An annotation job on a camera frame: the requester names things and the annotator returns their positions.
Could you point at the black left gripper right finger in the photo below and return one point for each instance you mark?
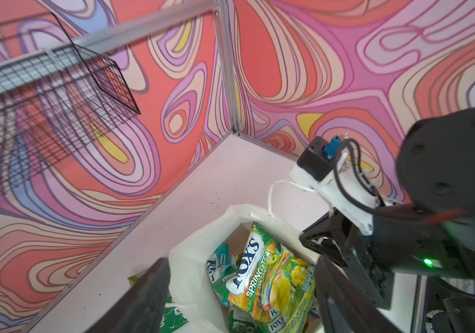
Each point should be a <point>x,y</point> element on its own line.
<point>340,300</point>

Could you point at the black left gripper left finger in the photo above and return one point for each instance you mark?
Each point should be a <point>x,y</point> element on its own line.
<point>141,308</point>

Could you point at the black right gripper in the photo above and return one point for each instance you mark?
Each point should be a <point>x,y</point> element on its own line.
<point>336,237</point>

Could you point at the illustrated paper gift bag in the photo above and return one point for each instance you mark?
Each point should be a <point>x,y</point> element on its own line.
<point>190,287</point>

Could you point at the green yellow Fox's bag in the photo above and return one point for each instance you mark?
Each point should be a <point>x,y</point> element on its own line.
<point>271,279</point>

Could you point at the teal Fox's mint bag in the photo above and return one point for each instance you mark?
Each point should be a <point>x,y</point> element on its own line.
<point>221,268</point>

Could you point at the green candy bag front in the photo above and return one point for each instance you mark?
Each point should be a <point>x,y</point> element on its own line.
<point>240,321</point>

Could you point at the green candy bag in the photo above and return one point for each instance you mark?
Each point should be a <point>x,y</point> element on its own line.
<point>172,318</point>
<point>240,321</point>

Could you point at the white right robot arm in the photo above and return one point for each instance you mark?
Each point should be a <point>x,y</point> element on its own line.
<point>434,234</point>

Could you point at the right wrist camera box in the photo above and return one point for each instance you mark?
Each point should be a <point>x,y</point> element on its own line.
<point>319,171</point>

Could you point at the black wire basket back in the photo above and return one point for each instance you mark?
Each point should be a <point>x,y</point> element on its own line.
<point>56,97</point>

